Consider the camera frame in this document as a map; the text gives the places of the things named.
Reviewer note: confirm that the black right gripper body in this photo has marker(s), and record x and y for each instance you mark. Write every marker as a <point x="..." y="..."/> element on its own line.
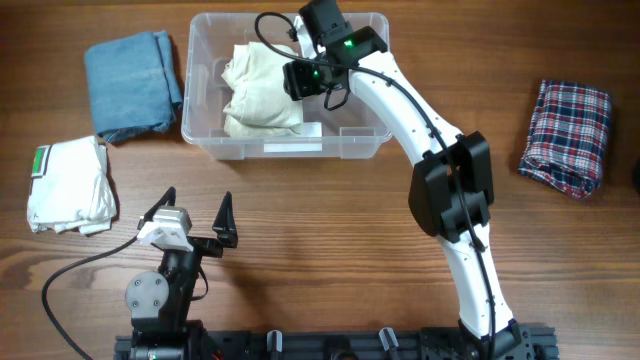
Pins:
<point x="305" y="76"/>

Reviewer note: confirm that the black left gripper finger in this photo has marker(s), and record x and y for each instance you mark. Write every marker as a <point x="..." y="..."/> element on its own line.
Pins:
<point x="224" y="224"/>
<point x="167" y="199"/>

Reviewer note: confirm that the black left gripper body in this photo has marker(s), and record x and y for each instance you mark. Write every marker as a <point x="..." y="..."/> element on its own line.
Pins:
<point x="205" y="246"/>

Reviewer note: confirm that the cream cloth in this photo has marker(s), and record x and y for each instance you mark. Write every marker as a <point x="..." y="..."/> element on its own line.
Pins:
<point x="259" y="106"/>

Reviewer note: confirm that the plaid shirt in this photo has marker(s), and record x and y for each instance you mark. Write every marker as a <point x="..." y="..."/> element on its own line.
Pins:
<point x="567" y="138"/>

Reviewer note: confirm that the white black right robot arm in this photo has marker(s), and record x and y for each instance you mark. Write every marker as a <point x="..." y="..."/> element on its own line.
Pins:
<point x="451" y="187"/>

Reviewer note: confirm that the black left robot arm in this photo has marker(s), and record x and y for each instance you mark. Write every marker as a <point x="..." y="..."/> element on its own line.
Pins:
<point x="159" y="300"/>

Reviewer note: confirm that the clear plastic storage container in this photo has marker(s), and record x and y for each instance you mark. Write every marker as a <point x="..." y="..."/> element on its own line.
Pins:
<point x="352" y="131"/>

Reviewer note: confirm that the white label on container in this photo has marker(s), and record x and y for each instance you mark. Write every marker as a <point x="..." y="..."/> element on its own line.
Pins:
<point x="308" y="140"/>

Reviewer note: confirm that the folded white t-shirt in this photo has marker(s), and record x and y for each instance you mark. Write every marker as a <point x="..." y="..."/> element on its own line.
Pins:
<point x="69" y="188"/>

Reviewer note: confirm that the folded blue denim jeans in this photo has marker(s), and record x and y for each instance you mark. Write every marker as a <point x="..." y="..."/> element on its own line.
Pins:
<point x="132" y="86"/>

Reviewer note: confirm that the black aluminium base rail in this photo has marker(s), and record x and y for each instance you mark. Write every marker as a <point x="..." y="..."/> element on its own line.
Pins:
<point x="537" y="343"/>

